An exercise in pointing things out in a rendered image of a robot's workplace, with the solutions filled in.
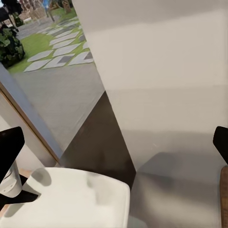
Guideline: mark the bowl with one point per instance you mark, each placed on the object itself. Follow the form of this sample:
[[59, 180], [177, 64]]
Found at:
[[70, 198]]

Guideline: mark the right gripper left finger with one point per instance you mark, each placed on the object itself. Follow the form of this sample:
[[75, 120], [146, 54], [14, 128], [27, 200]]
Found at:
[[11, 142]]

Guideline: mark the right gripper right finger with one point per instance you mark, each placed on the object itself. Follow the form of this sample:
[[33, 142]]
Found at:
[[220, 141]]

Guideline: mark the fixed window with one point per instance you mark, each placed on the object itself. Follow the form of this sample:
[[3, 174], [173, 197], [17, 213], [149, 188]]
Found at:
[[47, 70]]

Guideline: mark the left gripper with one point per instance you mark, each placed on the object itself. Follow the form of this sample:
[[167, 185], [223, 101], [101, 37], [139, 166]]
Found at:
[[23, 196]]

